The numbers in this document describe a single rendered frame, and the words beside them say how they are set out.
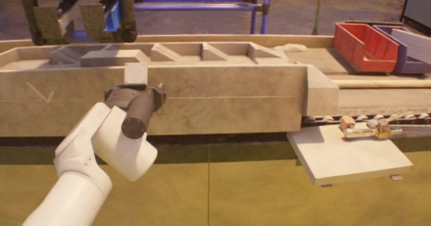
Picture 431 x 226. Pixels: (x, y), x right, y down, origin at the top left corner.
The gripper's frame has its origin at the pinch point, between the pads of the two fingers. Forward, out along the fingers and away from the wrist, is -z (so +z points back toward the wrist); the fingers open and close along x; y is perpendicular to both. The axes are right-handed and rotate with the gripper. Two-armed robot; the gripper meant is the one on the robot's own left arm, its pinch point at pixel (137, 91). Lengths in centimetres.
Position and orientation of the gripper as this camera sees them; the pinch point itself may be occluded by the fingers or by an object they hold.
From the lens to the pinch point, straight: 70.1
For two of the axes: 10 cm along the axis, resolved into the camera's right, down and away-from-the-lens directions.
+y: 0.1, -9.3, -3.6
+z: 0.7, 3.6, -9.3
